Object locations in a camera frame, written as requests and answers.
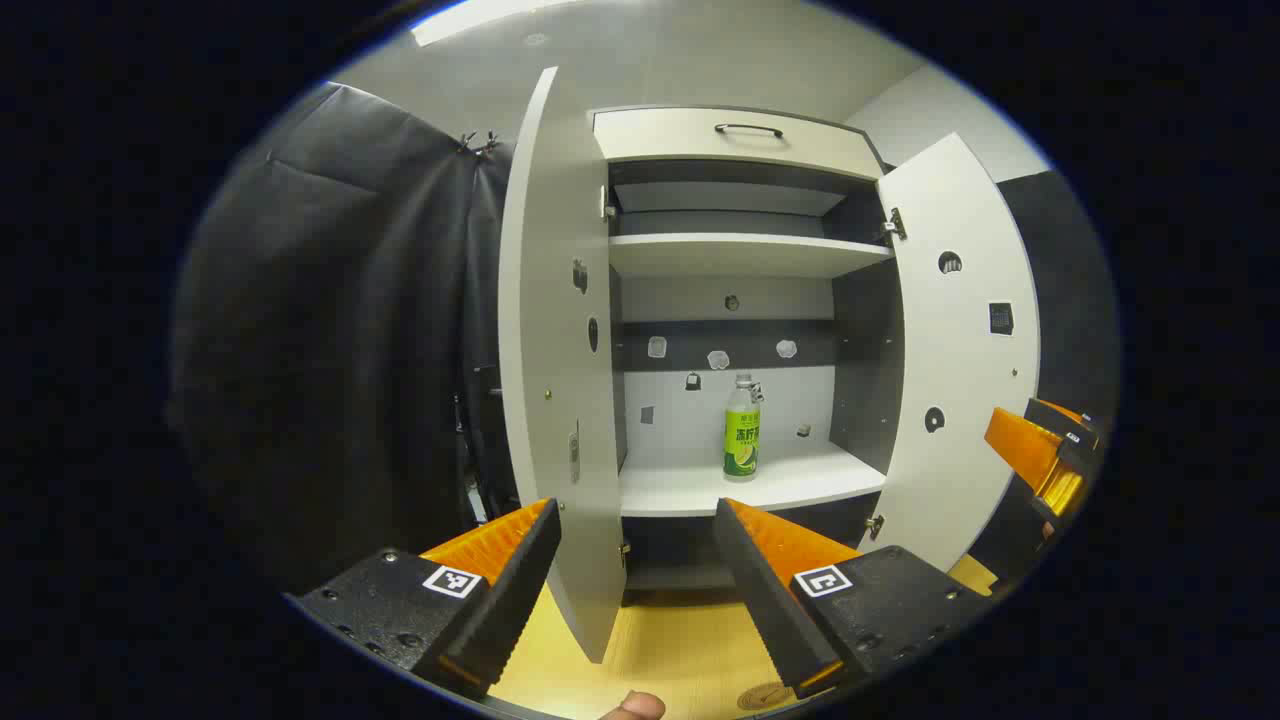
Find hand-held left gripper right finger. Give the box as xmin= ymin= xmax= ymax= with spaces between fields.
xmin=712 ymin=497 xmax=996 ymax=701

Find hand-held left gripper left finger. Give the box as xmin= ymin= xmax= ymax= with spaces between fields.
xmin=285 ymin=497 xmax=563 ymax=701

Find white cabinet door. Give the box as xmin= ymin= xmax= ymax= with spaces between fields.
xmin=497 ymin=66 xmax=629 ymax=664
xmin=868 ymin=132 xmax=1043 ymax=573

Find green label plastic bottle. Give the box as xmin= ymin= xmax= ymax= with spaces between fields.
xmin=723 ymin=373 xmax=766 ymax=483

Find white and grey cabinet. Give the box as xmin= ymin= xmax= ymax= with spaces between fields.
xmin=590 ymin=103 xmax=906 ymax=606

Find white cabinet shelf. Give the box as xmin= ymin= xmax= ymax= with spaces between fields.
xmin=608 ymin=232 xmax=894 ymax=279

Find white cabinet drawer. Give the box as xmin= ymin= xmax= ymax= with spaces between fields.
xmin=592 ymin=106 xmax=887 ymax=183

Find black backdrop cloth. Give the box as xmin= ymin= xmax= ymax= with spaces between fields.
xmin=168 ymin=80 xmax=1119 ymax=596

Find ceiling light panel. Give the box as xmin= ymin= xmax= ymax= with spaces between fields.
xmin=410 ymin=0 xmax=571 ymax=48

